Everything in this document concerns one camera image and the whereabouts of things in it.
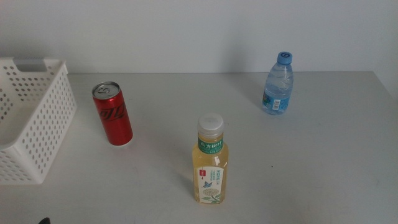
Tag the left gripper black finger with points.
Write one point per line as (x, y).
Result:
(45, 221)

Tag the red cola can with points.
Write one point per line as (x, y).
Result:
(113, 118)

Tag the yellow tea bottle white cap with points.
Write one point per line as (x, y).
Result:
(210, 161)

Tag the clear water bottle blue cap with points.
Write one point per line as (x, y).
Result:
(278, 84)

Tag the white perforated plastic basket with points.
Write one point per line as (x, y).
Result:
(37, 124)

